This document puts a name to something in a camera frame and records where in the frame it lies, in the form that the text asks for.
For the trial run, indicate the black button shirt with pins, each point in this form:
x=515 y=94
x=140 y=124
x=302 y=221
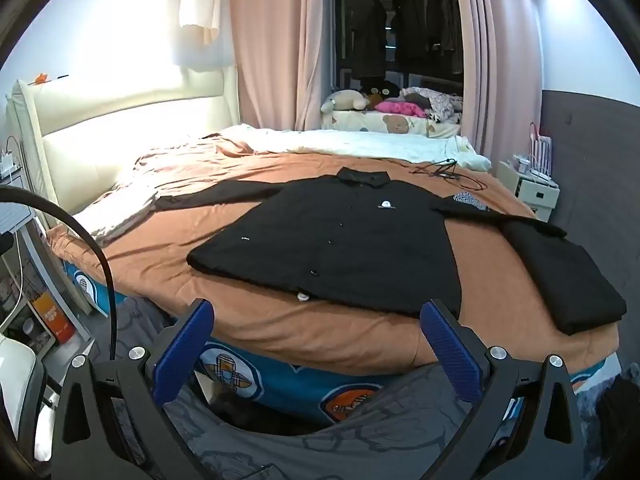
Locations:
x=350 y=240

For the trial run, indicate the grey printed cloth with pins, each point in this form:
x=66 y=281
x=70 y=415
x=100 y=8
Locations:
x=310 y=452

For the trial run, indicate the folded black garment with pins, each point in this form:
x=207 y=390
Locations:
x=565 y=280

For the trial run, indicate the pink cloth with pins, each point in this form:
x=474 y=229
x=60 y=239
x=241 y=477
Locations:
x=400 y=108

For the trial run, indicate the blue printed bed sheet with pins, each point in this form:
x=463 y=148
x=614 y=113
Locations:
x=280 y=385

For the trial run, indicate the cream padded headboard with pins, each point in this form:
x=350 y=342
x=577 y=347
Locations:
x=125 y=125

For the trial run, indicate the white hanging garment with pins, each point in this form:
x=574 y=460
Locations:
x=200 y=0

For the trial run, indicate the white quilt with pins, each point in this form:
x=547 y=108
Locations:
x=350 y=142

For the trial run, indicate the bear print bedding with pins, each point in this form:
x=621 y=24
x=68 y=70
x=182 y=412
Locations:
x=370 y=122

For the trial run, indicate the pink curtain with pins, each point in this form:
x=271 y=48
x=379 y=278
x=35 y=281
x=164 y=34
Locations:
x=270 y=50
x=505 y=60

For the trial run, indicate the white plush toy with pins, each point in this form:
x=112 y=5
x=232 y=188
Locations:
x=345 y=100

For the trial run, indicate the brown bedspread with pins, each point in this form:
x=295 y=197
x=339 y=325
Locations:
x=165 y=245

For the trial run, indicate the dark plush bear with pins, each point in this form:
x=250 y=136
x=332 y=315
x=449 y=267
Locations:
x=382 y=90

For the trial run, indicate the white nightstand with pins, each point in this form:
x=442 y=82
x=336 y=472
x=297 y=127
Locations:
x=537 y=195

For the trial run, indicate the white pillow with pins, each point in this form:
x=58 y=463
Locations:
x=120 y=215

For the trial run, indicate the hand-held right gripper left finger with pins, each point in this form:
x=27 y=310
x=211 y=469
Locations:
x=182 y=355

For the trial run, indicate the small orange object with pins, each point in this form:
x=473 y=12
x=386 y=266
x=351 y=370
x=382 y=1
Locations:
x=40 y=79

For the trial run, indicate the pink striped bag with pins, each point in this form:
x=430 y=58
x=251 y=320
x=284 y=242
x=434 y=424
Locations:
x=542 y=150

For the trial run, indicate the patterned cloth pile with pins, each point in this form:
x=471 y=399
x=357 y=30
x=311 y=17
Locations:
x=440 y=102

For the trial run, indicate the orange box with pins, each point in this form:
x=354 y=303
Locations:
x=52 y=317

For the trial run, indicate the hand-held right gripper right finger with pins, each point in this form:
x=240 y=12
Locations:
x=450 y=355

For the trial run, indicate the dark hanging coat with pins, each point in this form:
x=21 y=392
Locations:
x=412 y=20
x=367 y=30
x=442 y=30

